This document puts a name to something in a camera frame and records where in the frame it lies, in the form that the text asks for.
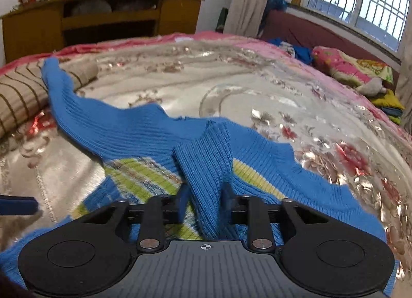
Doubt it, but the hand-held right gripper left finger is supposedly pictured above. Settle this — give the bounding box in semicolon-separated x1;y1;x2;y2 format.
79;185;191;252

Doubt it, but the floral satin bedspread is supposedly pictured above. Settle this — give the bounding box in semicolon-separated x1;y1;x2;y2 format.
0;30;412;286

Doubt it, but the blue folded cloth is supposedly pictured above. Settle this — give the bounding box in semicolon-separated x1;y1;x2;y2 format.
383;106;403;125

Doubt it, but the brown striped folded garment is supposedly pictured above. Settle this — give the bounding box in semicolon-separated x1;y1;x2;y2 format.
0;60;99;139

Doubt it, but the maroon sofa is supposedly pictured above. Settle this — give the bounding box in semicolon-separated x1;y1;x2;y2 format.
261;10;403;82

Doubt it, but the wooden cabinet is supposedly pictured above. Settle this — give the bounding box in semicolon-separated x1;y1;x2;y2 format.
2;0;205;63

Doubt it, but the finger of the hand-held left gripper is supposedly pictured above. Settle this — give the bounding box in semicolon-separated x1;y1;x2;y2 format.
0;197;38;217

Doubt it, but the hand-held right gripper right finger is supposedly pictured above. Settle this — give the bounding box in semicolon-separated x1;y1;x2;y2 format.
221;185;335;252

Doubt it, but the blue knit sweater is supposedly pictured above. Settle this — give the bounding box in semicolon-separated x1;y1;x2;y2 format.
0;58;401;297

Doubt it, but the pink yellow floral pillow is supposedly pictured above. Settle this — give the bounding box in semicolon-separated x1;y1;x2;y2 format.
311;46;395;87

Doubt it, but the yellow folded cloth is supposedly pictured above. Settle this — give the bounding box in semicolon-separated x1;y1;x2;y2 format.
370;88;406;112

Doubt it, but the hanging blue cloth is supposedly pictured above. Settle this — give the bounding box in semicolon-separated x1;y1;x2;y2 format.
264;0;288;28

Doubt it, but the grey plush toy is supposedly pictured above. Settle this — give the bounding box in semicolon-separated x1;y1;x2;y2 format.
357;77;387;97

